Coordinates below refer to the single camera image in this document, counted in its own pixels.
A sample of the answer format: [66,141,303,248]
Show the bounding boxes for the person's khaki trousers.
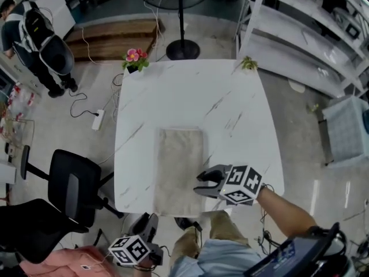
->
[170,209,251,268]

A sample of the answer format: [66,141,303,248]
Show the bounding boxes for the person's right forearm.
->
[255,185,318,238]

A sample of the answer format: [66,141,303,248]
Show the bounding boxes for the beige towel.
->
[154,126,209,216]

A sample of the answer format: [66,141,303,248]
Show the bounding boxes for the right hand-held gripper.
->
[193,163,263,206]

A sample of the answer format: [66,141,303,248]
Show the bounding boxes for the person's left black shoe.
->
[174,216,202,232]

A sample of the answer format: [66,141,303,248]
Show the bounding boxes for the wire frame rack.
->
[0,117,35,149]

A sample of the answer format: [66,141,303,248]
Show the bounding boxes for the wooden step platform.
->
[65,18,165,63]

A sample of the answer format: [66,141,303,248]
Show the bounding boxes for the small green plant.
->
[239,55,259,72]

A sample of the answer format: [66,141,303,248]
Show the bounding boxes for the cluster of clear water jugs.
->
[7,82,37,118]

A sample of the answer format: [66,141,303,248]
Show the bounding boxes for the white cabinet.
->
[34,0,78,40]

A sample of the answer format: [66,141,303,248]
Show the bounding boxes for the person's left forearm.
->
[131,264,158,277]

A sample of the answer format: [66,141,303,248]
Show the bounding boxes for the side table with pale cloth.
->
[321,95,369,167]

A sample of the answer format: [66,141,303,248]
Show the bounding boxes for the white power strip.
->
[91,109,107,132]

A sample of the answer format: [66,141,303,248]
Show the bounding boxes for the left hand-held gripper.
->
[108,212,164,267]

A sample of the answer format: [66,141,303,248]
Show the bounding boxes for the white round floor disc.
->
[288,78,306,93]

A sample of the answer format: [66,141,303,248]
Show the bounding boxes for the person's light blue shirt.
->
[168,238,270,277]

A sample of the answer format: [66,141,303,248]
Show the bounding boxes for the black mesh office chair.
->
[0,144,125,265]

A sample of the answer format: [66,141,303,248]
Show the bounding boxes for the pink flower pot plant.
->
[121,47,150,74]

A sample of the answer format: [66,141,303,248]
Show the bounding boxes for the black standing fan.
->
[129,0,208,61]

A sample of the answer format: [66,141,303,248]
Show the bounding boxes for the grey appliance with black screen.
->
[331,7,361,39]

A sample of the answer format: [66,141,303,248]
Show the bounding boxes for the white shelving rack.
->
[235,0,369,99]

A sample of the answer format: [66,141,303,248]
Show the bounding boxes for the black power cable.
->
[70,88,99,118]

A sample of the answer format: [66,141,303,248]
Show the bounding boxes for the pink cushion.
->
[18,245,121,277]

